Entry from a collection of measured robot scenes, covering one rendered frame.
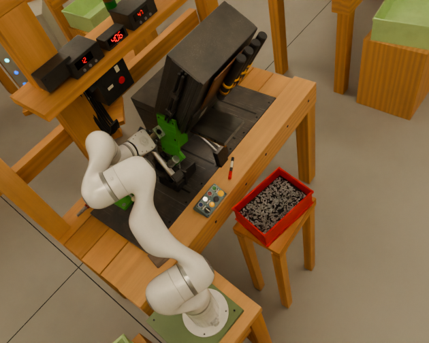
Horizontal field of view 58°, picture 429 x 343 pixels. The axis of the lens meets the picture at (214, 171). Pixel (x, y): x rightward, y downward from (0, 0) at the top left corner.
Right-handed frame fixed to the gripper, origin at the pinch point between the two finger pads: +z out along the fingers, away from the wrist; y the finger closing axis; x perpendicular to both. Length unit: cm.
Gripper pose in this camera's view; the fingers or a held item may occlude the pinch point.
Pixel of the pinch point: (155, 134)
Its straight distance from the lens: 181.1
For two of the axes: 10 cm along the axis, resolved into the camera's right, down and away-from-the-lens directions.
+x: -5.6, 3.0, 7.7
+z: 5.9, -5.0, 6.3
